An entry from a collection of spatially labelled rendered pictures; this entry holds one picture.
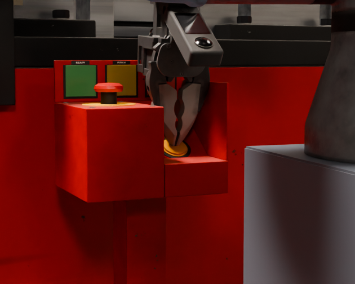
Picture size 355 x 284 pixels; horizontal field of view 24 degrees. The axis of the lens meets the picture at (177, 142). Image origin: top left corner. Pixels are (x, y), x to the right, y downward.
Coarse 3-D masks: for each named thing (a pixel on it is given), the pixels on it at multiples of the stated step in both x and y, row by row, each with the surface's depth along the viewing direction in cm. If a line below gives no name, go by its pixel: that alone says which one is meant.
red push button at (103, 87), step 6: (102, 84) 109; (108, 84) 109; (114, 84) 109; (120, 84) 110; (96, 90) 110; (102, 90) 109; (108, 90) 109; (114, 90) 109; (120, 90) 110; (102, 96) 110; (108, 96) 110; (114, 96) 110; (102, 102) 110; (108, 102) 110; (114, 102) 110
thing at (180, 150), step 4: (164, 140) 116; (164, 144) 115; (168, 144) 116; (180, 144) 116; (184, 144) 116; (164, 148) 115; (168, 148) 115; (172, 148) 115; (176, 148) 115; (180, 148) 115; (184, 148) 116; (168, 152) 114; (172, 152) 114; (176, 152) 115; (180, 152) 115; (184, 152) 115; (176, 156) 114
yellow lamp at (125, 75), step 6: (108, 66) 119; (114, 66) 119; (120, 66) 120; (126, 66) 120; (132, 66) 120; (108, 72) 119; (114, 72) 119; (120, 72) 120; (126, 72) 120; (132, 72) 121; (108, 78) 119; (114, 78) 120; (120, 78) 120; (126, 78) 120; (132, 78) 121; (126, 84) 120; (132, 84) 121; (126, 90) 120; (132, 90) 121
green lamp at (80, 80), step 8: (72, 72) 117; (80, 72) 117; (88, 72) 118; (72, 80) 117; (80, 80) 118; (88, 80) 118; (72, 88) 117; (80, 88) 118; (88, 88) 118; (72, 96) 117
